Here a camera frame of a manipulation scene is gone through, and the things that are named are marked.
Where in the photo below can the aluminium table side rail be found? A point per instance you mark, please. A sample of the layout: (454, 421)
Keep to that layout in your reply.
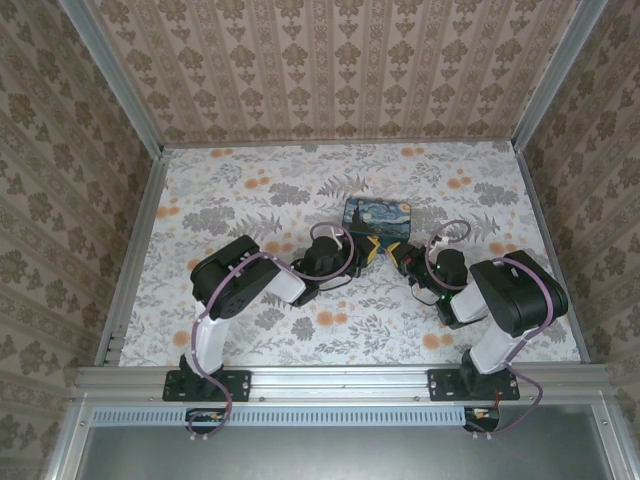
(150, 210)
(550, 200)

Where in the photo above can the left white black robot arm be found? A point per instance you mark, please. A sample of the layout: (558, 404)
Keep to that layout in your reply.
(210, 345)

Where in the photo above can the aluminium table back rail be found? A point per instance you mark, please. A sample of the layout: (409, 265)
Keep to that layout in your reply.
(340, 144)

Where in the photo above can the aluminium frame post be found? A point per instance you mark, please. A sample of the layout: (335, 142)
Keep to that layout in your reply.
(555, 75)
(117, 80)

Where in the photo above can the starry night print box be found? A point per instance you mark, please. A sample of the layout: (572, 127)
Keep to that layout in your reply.
(380, 215)

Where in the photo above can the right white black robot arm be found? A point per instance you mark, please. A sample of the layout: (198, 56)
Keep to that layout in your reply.
(500, 350)

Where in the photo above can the black connector board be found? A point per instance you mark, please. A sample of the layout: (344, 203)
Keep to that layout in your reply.
(482, 418)
(205, 419)

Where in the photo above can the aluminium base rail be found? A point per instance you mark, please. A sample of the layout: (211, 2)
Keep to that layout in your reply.
(340, 382)

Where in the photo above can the grey metal panel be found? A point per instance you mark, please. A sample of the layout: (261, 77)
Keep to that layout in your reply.
(325, 452)

